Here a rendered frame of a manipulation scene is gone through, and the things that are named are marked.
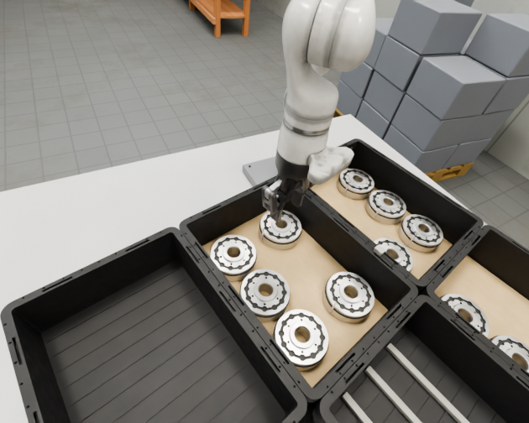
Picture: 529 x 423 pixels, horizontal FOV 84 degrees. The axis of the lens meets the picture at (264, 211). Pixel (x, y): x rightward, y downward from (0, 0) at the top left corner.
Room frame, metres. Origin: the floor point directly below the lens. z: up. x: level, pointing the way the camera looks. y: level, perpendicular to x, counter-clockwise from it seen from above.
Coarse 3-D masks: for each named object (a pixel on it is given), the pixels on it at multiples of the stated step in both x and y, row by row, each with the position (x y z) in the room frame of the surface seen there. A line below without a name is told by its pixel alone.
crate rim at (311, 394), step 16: (240, 192) 0.48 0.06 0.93; (208, 208) 0.41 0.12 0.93; (320, 208) 0.47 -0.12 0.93; (336, 224) 0.43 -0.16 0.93; (192, 240) 0.33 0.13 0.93; (208, 256) 0.30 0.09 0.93; (400, 272) 0.33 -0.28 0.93; (224, 288) 0.24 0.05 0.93; (416, 288) 0.30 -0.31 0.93; (240, 304) 0.21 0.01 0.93; (400, 304) 0.26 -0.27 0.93; (256, 320) 0.19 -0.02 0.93; (384, 320) 0.23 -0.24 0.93; (368, 336) 0.20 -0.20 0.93; (352, 352) 0.17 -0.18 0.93; (288, 368) 0.13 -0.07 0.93; (336, 368) 0.14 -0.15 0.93; (304, 384) 0.11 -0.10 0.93; (320, 384) 0.11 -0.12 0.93
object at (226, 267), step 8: (224, 240) 0.39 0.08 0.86; (232, 240) 0.39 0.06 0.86; (240, 240) 0.40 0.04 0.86; (248, 240) 0.40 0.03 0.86; (216, 248) 0.36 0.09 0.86; (248, 248) 0.38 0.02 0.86; (216, 256) 0.34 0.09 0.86; (248, 256) 0.35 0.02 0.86; (224, 264) 0.33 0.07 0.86; (232, 264) 0.33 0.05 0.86; (240, 264) 0.33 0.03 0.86; (248, 264) 0.34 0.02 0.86; (224, 272) 0.31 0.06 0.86; (232, 272) 0.31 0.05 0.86; (240, 272) 0.31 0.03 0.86
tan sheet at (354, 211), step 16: (336, 176) 0.71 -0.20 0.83; (320, 192) 0.63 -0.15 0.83; (336, 192) 0.64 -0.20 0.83; (336, 208) 0.58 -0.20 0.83; (352, 208) 0.59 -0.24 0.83; (368, 224) 0.54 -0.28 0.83; (384, 224) 0.55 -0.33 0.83; (400, 240) 0.50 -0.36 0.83; (416, 256) 0.46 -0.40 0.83; (432, 256) 0.47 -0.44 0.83; (416, 272) 0.41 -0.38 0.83
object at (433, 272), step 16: (352, 144) 0.75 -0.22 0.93; (368, 144) 0.76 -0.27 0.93; (416, 176) 0.65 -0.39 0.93; (432, 192) 0.60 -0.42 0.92; (464, 208) 0.55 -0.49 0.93; (352, 224) 0.44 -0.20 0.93; (480, 224) 0.50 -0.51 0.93; (368, 240) 0.40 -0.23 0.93; (464, 240) 0.45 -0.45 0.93; (384, 256) 0.37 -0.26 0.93; (448, 256) 0.39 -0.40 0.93; (432, 272) 0.35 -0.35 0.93
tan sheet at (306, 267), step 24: (216, 240) 0.41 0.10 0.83; (312, 240) 0.45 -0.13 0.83; (264, 264) 0.36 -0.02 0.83; (288, 264) 0.37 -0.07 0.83; (312, 264) 0.38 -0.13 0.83; (336, 264) 0.39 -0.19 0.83; (312, 288) 0.32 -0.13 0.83; (312, 312) 0.27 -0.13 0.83; (384, 312) 0.29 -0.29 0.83; (336, 336) 0.23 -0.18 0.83; (360, 336) 0.23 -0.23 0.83; (336, 360) 0.18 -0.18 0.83; (312, 384) 0.13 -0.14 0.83
